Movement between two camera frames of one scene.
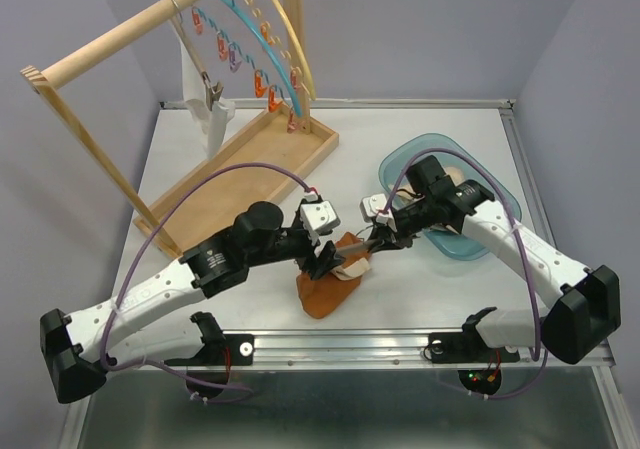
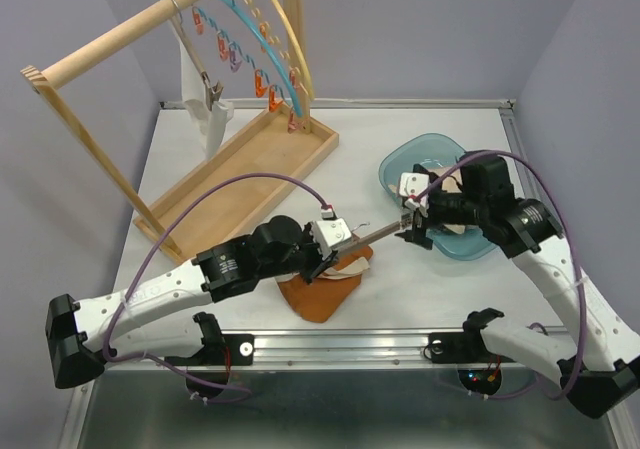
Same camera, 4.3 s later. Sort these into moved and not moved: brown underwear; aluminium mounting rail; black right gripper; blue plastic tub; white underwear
Moved: brown underwear; black right gripper
Not moved: aluminium mounting rail; white underwear; blue plastic tub
